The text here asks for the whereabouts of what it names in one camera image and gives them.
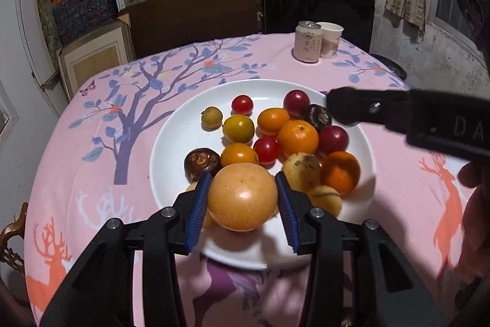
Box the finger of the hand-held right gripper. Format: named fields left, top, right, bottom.
left=327, top=87, right=410, bottom=134

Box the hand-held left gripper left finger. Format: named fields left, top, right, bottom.
left=40, top=173, right=213, bottom=327

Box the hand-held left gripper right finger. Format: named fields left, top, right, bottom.
left=275, top=171, right=445, bottom=327

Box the spotted pale yellow passion fruit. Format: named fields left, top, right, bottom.
left=281, top=153, right=322, bottom=193

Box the large pale orange passion fruit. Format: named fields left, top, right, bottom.
left=207, top=163, right=278, bottom=233

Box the dark brown water chestnut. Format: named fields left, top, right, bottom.
left=305, top=104, right=332, bottom=130
left=184, top=148, right=221, bottom=183

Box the deep orange mandarin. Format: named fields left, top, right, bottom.
left=321, top=151, right=361, bottom=196

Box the dark red plum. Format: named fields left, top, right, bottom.
left=283, top=89, right=311, bottom=118

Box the white plate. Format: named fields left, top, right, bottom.
left=149, top=79, right=376, bottom=270

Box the yellow-green citrus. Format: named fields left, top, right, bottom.
left=222, top=115, right=255, bottom=144

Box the small tan longan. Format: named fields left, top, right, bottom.
left=201, top=107, right=223, bottom=131

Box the person's right hand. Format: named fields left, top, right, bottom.
left=458, top=158, right=490, bottom=274

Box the black round stool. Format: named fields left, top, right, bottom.
left=369, top=54, right=408, bottom=80

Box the pink deer print tablecloth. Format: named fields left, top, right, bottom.
left=23, top=34, right=483, bottom=327

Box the paper cup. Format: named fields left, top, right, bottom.
left=316, top=21, right=344, bottom=59

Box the pink drink can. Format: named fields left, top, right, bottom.
left=294, top=21, right=322, bottom=64

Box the black glossy panel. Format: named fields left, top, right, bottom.
left=262, top=0, right=376, bottom=54

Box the wooden chair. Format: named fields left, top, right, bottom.
left=0, top=201, right=29, bottom=274

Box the dark brown wooden board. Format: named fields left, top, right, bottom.
left=117, top=0, right=259, bottom=61

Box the white framed window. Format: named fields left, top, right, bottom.
left=0, top=82, right=20, bottom=147

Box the stack of blue patterned boxes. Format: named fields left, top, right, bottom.
left=51, top=0, right=117, bottom=44

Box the green patterned panel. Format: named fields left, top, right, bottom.
left=34, top=0, right=62, bottom=48

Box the beige picture frame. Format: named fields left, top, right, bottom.
left=57, top=21, right=133, bottom=101

